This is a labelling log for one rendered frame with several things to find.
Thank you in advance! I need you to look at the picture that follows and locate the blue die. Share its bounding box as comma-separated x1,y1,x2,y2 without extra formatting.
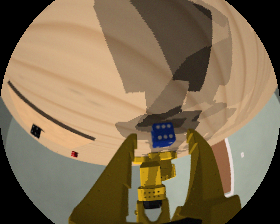
151,122,176,148

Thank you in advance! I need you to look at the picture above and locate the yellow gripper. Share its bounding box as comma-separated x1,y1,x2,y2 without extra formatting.
68,129,242,224

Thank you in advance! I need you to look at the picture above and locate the red die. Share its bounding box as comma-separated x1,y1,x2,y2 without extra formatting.
71,151,78,157

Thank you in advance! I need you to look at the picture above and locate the black die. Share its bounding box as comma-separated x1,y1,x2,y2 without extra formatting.
30,124,41,139

